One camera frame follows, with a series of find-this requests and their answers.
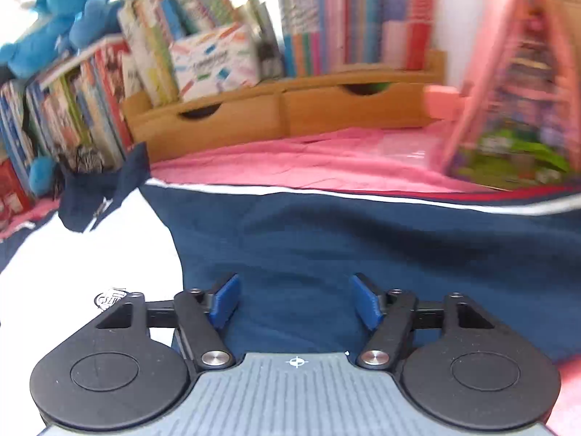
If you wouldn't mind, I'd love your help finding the blue plush ball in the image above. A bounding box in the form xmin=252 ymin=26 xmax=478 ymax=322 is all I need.
xmin=29 ymin=156 xmax=57 ymax=198

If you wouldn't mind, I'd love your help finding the pink toy house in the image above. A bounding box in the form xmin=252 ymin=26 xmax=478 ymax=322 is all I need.
xmin=423 ymin=0 xmax=580 ymax=190

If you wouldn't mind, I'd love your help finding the wooden drawer organiser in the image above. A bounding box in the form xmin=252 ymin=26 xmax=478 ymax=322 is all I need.
xmin=122 ymin=49 xmax=446 ymax=161

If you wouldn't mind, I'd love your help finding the pink bunny print cloth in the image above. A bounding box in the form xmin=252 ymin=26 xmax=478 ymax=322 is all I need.
xmin=1 ymin=128 xmax=580 ymax=435

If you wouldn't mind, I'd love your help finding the row of upright books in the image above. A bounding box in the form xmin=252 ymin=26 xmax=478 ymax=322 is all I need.
xmin=1 ymin=0 xmax=443 ymax=211

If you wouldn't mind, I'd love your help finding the white colourful patterned box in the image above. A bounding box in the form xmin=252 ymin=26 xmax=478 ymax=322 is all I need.
xmin=169 ymin=23 xmax=261 ymax=101

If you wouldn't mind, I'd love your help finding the navy white track jacket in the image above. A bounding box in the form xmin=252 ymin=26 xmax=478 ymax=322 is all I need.
xmin=1 ymin=147 xmax=580 ymax=384

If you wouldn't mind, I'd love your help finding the blue plush toy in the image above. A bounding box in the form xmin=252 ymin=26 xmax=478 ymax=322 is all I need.
xmin=1 ymin=0 xmax=123 ymax=80

